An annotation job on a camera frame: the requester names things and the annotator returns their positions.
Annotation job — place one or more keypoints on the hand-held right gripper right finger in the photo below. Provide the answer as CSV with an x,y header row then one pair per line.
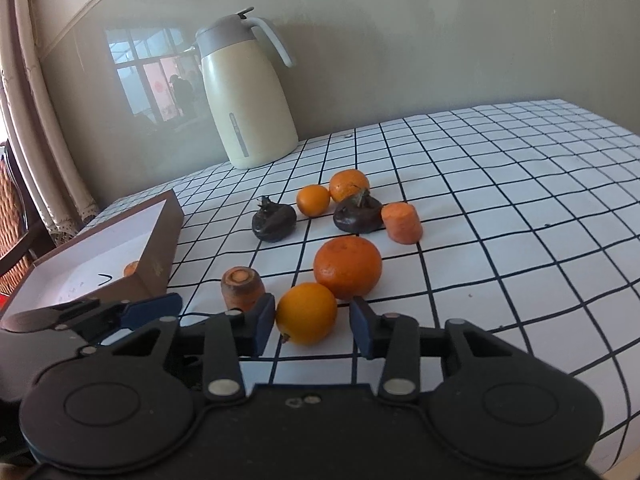
x,y
362,330

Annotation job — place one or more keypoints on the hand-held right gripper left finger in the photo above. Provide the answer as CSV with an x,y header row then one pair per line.
x,y
263,322

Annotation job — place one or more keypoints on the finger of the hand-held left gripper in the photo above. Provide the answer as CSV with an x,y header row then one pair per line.
x,y
150,307

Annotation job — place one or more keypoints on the brownish carrot chunk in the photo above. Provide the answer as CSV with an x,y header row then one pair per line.
x,y
242,288

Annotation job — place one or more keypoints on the small carrot piece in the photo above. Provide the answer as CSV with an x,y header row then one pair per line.
x,y
131,269

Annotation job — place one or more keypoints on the smooth light orange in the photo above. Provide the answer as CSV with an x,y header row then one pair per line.
x,y
306,312

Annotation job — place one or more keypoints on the brown cardboard box white inside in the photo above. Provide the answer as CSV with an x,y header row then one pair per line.
x,y
155,255

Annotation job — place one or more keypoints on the large dark orange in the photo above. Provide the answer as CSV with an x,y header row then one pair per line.
x,y
348,267

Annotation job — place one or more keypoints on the dark water chestnut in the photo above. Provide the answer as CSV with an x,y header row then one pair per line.
x,y
357,214
273,222

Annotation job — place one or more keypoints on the small orange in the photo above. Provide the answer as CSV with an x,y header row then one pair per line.
x,y
313,200

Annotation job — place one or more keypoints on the medium orange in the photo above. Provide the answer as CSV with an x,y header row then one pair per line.
x,y
347,182

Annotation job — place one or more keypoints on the wicker chair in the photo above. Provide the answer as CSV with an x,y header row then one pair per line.
x,y
12,210

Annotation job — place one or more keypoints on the white black-grid tablecloth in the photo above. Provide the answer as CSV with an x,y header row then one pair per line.
x,y
500,210

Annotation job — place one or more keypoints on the cream thermos jug grey lid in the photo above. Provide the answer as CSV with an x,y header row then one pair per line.
x,y
250,110

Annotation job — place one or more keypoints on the beige curtain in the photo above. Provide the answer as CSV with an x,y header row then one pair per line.
x,y
42,110

